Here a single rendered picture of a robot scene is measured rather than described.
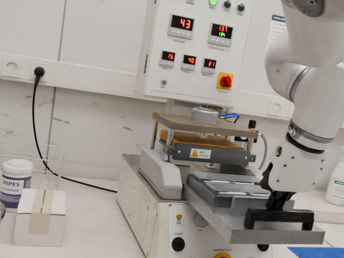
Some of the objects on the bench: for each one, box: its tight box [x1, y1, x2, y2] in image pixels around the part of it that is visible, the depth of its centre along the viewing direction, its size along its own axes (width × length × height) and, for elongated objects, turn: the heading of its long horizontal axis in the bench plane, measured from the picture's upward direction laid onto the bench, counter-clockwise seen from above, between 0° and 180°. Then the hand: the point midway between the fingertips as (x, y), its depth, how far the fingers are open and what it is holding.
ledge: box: [291, 190, 344, 224], centre depth 170 cm, size 30×84×4 cm, turn 54°
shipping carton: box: [13, 188, 66, 247], centre depth 108 cm, size 19×13×9 cm
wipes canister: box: [0, 159, 33, 212], centre depth 121 cm, size 9×9×15 cm
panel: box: [166, 203, 273, 258], centre depth 99 cm, size 2×30×19 cm, turn 61°
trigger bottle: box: [325, 146, 344, 206], centre depth 170 cm, size 9×8×25 cm
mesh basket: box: [0, 140, 66, 192], centre depth 143 cm, size 22×26×13 cm
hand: (275, 203), depth 80 cm, fingers closed, pressing on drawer
